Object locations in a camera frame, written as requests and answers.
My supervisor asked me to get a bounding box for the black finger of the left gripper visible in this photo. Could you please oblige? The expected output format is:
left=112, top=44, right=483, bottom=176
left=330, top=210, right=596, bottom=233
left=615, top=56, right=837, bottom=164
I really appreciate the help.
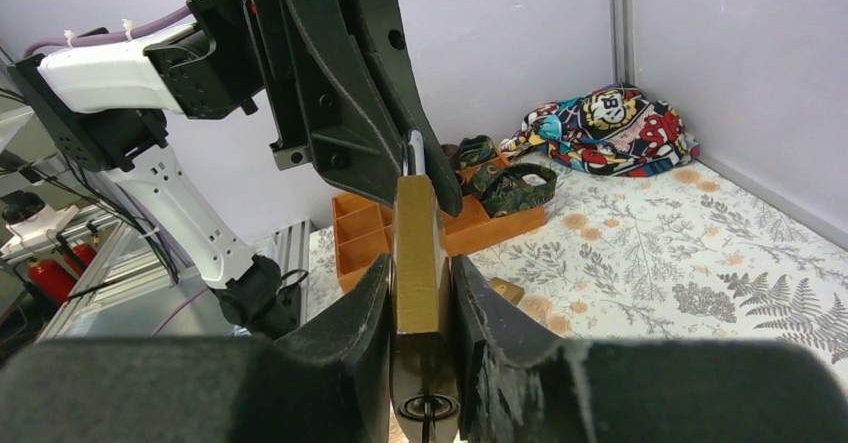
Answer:
left=352, top=0, right=463, bottom=216
left=279, top=0, right=401, bottom=205

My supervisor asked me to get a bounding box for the red fire extinguisher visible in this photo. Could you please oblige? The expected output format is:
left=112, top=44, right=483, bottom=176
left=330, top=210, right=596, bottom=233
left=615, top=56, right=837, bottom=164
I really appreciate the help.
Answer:
left=27, top=256, right=85, bottom=304

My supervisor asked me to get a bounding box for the dark floral rolled strap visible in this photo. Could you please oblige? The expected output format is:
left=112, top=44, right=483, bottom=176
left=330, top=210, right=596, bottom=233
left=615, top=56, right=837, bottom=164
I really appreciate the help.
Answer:
left=466, top=161, right=559, bottom=219

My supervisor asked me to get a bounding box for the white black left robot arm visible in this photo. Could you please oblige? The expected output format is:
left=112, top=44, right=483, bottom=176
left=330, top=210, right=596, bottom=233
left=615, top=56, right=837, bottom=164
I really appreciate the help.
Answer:
left=1, top=0, right=463, bottom=442

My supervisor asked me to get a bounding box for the colourful comic print cloth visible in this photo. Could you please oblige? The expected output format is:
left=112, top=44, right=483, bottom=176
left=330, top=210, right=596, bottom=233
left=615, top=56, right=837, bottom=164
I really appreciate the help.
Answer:
left=499, top=83, right=700, bottom=178

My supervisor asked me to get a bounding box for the brass padlock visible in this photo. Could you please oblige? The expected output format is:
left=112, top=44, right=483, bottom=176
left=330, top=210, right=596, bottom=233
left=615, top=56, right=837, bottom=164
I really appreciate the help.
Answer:
left=390, top=130, right=460, bottom=442
left=489, top=277, right=525, bottom=305

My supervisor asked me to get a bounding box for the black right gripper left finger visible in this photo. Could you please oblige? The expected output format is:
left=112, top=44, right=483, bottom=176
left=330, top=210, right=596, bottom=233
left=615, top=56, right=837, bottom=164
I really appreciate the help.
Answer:
left=1, top=255, right=391, bottom=442

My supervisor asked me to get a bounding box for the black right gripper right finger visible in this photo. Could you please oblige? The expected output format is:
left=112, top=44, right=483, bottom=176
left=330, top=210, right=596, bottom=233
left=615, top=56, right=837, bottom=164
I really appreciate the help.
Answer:
left=451, top=255, right=847, bottom=442

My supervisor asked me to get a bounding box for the orange wooden compartment tray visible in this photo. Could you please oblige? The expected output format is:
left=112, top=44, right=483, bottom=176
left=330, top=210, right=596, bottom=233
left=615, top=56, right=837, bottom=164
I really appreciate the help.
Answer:
left=332, top=193, right=547, bottom=293

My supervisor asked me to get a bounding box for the floral patterned table mat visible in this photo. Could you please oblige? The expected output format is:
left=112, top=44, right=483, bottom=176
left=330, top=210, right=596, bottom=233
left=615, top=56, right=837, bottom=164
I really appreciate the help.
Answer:
left=472, top=163, right=847, bottom=379

